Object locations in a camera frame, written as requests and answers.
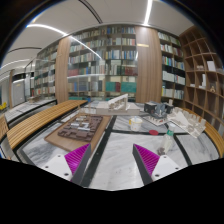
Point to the wooden board with brown model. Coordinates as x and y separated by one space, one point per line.
74 134

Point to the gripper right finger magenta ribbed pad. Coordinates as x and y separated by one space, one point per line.
151 166

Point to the white plastic cup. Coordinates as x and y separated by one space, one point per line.
135 123

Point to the clear plastic water bottle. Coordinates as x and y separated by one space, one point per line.
166 143

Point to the white building model right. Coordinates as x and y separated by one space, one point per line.
192 124

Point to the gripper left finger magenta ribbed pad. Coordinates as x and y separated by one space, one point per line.
70 166

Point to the wooden cubby shelf right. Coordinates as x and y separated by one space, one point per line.
204 88

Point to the large wooden bookshelf wall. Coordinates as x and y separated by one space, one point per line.
104 62

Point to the red bottle cap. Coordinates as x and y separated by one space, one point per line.
153 132

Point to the white architectural model centre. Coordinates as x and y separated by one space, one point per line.
117 106

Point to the dark grey building model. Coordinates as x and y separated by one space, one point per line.
158 110

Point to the curved wooden slatted bench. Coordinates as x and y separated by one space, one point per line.
29 126

